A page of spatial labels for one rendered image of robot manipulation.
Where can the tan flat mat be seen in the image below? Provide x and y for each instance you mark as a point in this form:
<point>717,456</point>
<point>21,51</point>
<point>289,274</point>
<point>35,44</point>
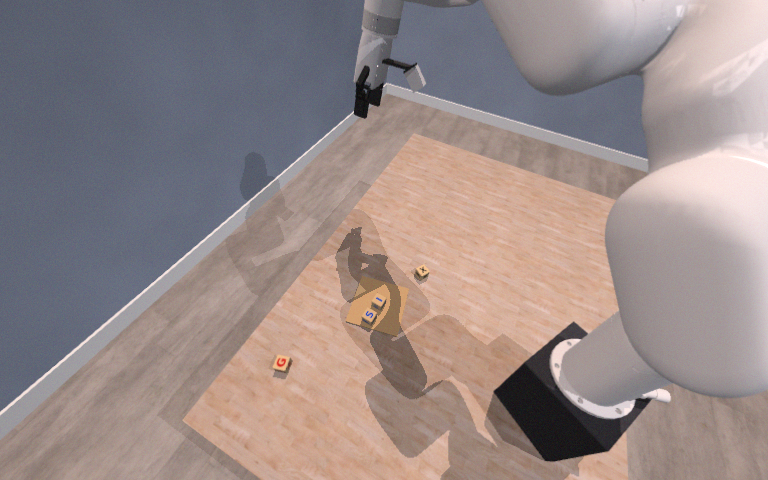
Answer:
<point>389,318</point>

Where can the tan letter block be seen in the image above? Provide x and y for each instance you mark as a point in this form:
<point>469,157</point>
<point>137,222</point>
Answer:
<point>422,272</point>
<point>369,316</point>
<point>378,301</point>
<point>282,363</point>

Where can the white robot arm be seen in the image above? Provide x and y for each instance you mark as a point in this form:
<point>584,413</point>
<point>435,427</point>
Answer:
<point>687,245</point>

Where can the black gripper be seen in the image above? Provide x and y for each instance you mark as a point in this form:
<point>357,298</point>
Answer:
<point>373,48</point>

